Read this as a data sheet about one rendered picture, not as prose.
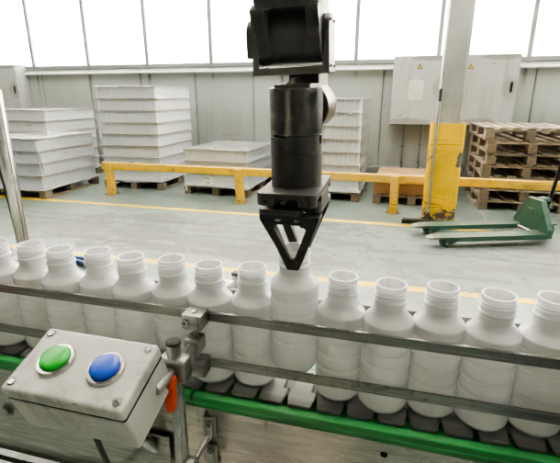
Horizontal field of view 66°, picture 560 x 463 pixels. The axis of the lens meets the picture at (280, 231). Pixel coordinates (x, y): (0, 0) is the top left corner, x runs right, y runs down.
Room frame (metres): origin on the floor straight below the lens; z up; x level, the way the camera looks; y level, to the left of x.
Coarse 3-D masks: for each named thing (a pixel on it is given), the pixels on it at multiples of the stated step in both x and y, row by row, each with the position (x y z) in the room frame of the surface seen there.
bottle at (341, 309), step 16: (336, 272) 0.50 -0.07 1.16; (352, 272) 0.49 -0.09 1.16; (336, 288) 0.47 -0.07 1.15; (352, 288) 0.47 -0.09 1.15; (320, 304) 0.49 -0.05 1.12; (336, 304) 0.47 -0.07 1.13; (352, 304) 0.47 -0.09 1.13; (320, 320) 0.47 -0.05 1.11; (336, 320) 0.46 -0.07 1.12; (352, 320) 0.46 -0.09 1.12; (320, 352) 0.47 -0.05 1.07; (336, 352) 0.45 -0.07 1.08; (352, 352) 0.46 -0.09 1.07; (320, 368) 0.47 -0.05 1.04; (336, 368) 0.45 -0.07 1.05; (352, 368) 0.46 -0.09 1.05; (336, 400) 0.46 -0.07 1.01
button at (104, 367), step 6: (108, 354) 0.38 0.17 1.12; (96, 360) 0.37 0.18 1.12; (102, 360) 0.37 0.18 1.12; (108, 360) 0.37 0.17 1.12; (114, 360) 0.37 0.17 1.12; (90, 366) 0.37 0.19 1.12; (96, 366) 0.37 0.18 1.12; (102, 366) 0.37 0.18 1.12; (108, 366) 0.37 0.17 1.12; (114, 366) 0.37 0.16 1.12; (90, 372) 0.36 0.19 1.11; (96, 372) 0.36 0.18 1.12; (102, 372) 0.36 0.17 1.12; (108, 372) 0.36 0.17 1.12; (114, 372) 0.36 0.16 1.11; (96, 378) 0.36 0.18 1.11; (102, 378) 0.36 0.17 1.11
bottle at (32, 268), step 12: (36, 240) 0.62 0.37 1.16; (24, 252) 0.59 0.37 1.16; (36, 252) 0.59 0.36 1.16; (24, 264) 0.59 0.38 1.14; (36, 264) 0.59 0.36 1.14; (24, 276) 0.58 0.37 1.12; (36, 276) 0.58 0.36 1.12; (24, 300) 0.58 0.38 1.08; (36, 300) 0.58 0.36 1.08; (24, 312) 0.58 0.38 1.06; (36, 312) 0.58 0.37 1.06; (24, 324) 0.58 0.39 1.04; (36, 324) 0.58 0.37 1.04; (48, 324) 0.58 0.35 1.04
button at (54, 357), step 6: (54, 348) 0.39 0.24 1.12; (60, 348) 0.39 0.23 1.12; (66, 348) 0.39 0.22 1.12; (42, 354) 0.39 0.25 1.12; (48, 354) 0.39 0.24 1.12; (54, 354) 0.38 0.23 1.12; (60, 354) 0.38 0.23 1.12; (66, 354) 0.39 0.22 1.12; (42, 360) 0.38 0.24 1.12; (48, 360) 0.38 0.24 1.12; (54, 360) 0.38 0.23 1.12; (60, 360) 0.38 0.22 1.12; (66, 360) 0.38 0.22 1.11; (42, 366) 0.37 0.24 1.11; (48, 366) 0.37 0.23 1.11; (54, 366) 0.37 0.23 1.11; (60, 366) 0.38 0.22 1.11
